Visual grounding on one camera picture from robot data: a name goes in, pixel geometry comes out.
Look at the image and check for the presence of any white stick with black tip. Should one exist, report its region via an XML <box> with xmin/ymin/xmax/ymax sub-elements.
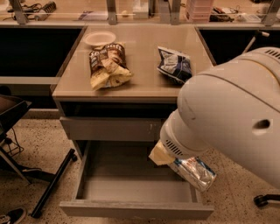
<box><xmin>242</xmin><ymin>30</ymin><xmax>270</xmax><ymax>53</ymax></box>

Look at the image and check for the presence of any black chair base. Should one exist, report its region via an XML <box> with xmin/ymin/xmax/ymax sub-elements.
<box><xmin>0</xmin><ymin>94</ymin><xmax>79</xmax><ymax>219</ymax></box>

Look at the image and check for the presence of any open grey middle drawer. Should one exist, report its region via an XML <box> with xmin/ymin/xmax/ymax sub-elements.
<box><xmin>60</xmin><ymin>141</ymin><xmax>214</xmax><ymax>220</ymax></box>

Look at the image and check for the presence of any black caster wheel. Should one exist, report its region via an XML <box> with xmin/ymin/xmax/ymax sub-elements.
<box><xmin>254</xmin><ymin>194</ymin><xmax>280</xmax><ymax>207</ymax></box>

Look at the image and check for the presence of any silver redbull can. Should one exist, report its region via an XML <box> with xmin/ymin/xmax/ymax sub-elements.
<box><xmin>169</xmin><ymin>157</ymin><xmax>216</xmax><ymax>192</ymax></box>

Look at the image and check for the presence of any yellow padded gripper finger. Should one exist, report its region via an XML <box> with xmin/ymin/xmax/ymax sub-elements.
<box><xmin>149</xmin><ymin>140</ymin><xmax>175</xmax><ymax>165</ymax></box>

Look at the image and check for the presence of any grey drawer cabinet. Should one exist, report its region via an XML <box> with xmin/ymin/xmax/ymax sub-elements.
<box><xmin>52</xmin><ymin>24</ymin><xmax>213</xmax><ymax>155</ymax></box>

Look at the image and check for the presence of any blue white chip bag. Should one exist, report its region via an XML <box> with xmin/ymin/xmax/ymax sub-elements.
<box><xmin>157</xmin><ymin>46</ymin><xmax>193</xmax><ymax>85</ymax></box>

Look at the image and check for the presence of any brown yellow chip bag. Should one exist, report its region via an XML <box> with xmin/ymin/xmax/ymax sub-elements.
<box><xmin>89</xmin><ymin>43</ymin><xmax>133</xmax><ymax>90</ymax></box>

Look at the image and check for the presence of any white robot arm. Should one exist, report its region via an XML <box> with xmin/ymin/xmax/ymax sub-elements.
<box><xmin>150</xmin><ymin>47</ymin><xmax>280</xmax><ymax>191</ymax></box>

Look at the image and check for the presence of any closed grey top drawer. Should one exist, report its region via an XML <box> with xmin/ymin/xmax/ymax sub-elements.
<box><xmin>59</xmin><ymin>116</ymin><xmax>162</xmax><ymax>142</ymax></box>

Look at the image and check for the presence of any black device with cables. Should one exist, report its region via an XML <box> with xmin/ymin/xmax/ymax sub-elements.
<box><xmin>1</xmin><ymin>0</ymin><xmax>57</xmax><ymax>24</ymax></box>

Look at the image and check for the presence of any pink storage box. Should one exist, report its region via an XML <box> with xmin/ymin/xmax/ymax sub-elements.
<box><xmin>185</xmin><ymin>0</ymin><xmax>214</xmax><ymax>23</ymax></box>

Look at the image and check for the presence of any white box on desk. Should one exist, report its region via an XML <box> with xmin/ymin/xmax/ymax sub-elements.
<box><xmin>132</xmin><ymin>0</ymin><xmax>149</xmax><ymax>19</ymax></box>

